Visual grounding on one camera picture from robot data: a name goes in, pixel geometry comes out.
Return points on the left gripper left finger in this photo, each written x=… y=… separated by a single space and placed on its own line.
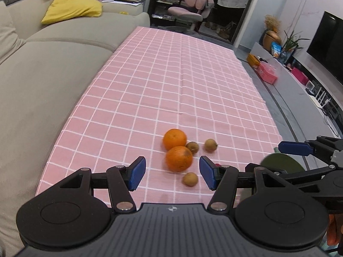
x=121 y=181

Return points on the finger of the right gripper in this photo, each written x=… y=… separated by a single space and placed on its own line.
x=302 y=176
x=321 y=147

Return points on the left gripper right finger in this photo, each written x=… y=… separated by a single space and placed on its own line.
x=222 y=180

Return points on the brown longan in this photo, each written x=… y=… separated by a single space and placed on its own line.
x=210 y=145
x=190 y=179
x=193 y=147

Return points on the orange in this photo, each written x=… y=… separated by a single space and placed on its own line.
x=173 y=138
x=179 y=159

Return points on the green colander bowl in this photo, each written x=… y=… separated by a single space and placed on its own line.
x=279 y=161

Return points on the white router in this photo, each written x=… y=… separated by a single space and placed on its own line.
x=321 y=99

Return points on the magenta box on console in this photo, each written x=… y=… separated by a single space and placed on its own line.
x=300 y=76

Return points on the pink storage box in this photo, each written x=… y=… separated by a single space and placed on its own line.
x=267 y=73

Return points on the pink checkered tablecloth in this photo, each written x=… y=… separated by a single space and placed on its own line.
x=155 y=81

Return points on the black television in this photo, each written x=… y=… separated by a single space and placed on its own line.
x=327 y=43

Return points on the green potted plant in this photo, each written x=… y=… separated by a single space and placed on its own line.
x=292 y=42

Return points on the blue snack bag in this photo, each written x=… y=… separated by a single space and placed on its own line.
x=275 y=50

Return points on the orange box on floor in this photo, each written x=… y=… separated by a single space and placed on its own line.
x=253 y=61

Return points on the orange round vase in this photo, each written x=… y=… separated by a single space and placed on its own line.
x=270 y=37

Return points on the beige sofa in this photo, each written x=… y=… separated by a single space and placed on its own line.
x=40 y=85

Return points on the beige back cushion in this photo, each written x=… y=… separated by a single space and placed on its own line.
x=9 y=39

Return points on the pink office chair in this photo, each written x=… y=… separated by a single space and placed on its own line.
x=195 y=12

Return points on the yellow cushion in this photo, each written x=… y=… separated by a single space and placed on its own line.
x=62 y=10

